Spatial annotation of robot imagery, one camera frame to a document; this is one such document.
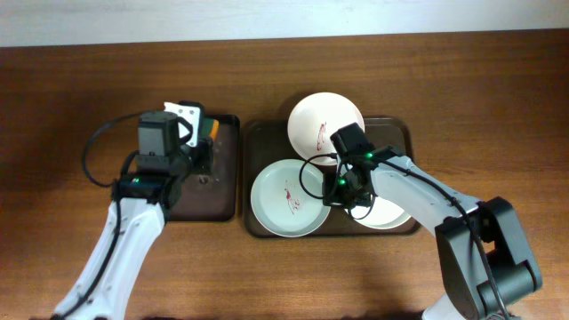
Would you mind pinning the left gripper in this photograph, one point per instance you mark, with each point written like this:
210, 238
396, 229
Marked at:
203, 164

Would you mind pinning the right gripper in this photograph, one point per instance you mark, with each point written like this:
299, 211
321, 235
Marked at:
330, 196

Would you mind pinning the green and orange sponge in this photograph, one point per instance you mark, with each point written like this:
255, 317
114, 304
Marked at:
209, 128

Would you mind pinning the white plate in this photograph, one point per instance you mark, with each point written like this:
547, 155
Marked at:
381, 214
315, 118

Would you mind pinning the pale blue-white plate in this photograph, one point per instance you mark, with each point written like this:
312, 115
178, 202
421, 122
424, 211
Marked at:
286, 198

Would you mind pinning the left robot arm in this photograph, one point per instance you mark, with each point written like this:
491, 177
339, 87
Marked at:
173, 143

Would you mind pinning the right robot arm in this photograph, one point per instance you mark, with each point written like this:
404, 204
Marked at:
486, 261

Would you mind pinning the small black tray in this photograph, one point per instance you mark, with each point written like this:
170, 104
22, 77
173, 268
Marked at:
212, 196

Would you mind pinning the large brown tray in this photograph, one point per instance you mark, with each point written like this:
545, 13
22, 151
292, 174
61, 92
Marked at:
266, 141

